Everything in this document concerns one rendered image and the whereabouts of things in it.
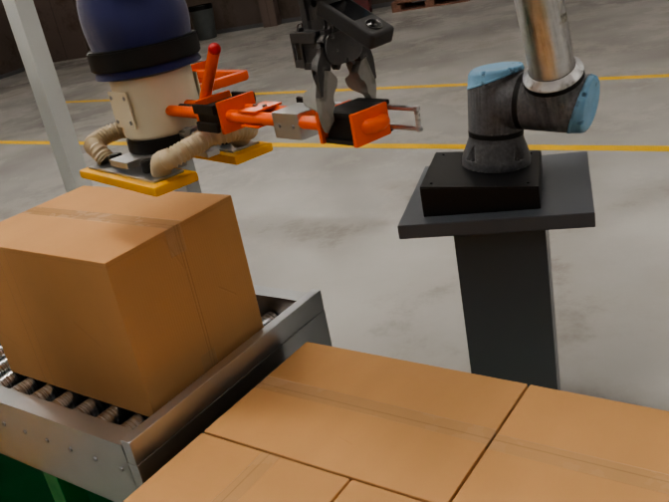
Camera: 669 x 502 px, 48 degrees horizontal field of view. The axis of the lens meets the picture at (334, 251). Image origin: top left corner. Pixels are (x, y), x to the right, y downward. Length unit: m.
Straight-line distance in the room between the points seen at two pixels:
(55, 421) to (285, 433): 0.54
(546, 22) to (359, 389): 0.94
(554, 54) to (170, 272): 1.03
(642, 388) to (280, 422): 1.33
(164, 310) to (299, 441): 0.44
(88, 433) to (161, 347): 0.24
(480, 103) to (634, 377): 1.10
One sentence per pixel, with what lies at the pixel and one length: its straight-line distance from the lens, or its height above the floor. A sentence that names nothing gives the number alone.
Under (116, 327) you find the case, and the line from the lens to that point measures 1.72.
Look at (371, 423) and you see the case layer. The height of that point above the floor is 0.54.
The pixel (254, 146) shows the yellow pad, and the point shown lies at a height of 1.11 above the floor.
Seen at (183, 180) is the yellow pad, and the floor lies 1.11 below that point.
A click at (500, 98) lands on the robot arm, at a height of 1.02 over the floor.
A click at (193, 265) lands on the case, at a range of 1.80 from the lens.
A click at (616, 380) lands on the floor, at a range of 2.65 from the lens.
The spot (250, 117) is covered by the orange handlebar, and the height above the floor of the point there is 1.23.
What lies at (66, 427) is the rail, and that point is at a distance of 1.83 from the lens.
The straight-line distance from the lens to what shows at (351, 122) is 1.10.
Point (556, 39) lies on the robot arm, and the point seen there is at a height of 1.17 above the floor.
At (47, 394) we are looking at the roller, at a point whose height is 0.54.
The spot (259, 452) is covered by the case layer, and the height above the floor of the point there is 0.54.
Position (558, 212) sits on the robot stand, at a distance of 1.98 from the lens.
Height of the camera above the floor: 1.49
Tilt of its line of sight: 23 degrees down
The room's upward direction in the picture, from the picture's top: 11 degrees counter-clockwise
